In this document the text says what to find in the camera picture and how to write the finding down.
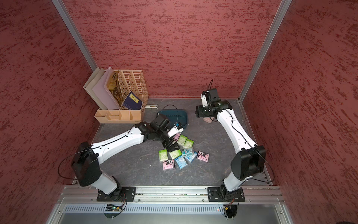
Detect blue tissue pack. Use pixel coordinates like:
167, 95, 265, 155
185, 152, 197, 163
182, 147, 194, 157
175, 156, 188, 170

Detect teal storage box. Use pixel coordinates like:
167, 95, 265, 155
158, 109, 188, 129

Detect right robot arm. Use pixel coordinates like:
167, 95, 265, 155
195, 97, 266, 201

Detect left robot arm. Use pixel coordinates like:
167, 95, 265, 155
71, 113, 184, 201

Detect pink case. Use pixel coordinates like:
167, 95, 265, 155
203, 117, 213, 123

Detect green tissue pack lower middle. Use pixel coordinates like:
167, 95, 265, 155
169, 149, 182, 160

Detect green tissue pack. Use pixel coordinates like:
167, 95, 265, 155
183, 139, 194, 149
169, 149, 182, 160
158, 149, 168, 162
177, 134, 187, 147

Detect pink tissue pack top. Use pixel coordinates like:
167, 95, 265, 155
172, 133, 181, 141

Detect pink tissue pack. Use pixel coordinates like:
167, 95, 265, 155
162, 160, 175, 170
197, 151, 209, 162
172, 133, 181, 141

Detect green tissue pack upper middle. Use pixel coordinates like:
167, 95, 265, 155
177, 134, 187, 147

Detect green tissue pack lower left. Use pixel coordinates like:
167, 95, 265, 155
158, 149, 168, 162

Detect green tissue pack right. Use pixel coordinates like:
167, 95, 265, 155
183, 139, 194, 149

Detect pink tissue pack bottom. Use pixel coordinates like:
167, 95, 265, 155
162, 160, 175, 170

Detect blue tissue pack bottom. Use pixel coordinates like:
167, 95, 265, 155
175, 156, 188, 170

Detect pink tissue pack right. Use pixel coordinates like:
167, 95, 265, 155
197, 151, 209, 162

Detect navy blue book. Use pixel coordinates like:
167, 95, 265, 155
122, 91, 143, 110

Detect beige file organizer rack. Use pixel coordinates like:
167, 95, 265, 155
93, 67, 148, 124

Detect gold patterned book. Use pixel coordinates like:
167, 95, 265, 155
106, 71, 123, 107

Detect left circuit board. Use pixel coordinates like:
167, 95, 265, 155
105, 204, 124, 212

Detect pink folder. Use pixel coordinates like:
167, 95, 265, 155
92, 67, 119, 110

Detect beige folder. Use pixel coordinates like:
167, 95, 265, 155
83, 67, 108, 110

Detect right corner aluminium profile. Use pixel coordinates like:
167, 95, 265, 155
238, 0, 292, 104

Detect corner aluminium profile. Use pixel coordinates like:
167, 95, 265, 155
52, 0, 97, 71
238, 0, 292, 104

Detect left corner aluminium profile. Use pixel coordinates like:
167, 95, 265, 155
52, 0, 97, 71

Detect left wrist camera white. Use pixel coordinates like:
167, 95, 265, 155
167, 122, 184, 138

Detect aluminium front rail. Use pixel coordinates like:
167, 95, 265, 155
57, 185, 286, 204

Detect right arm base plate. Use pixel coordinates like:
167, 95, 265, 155
208, 185, 245, 203

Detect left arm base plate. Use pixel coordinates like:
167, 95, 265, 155
97, 187, 136, 202

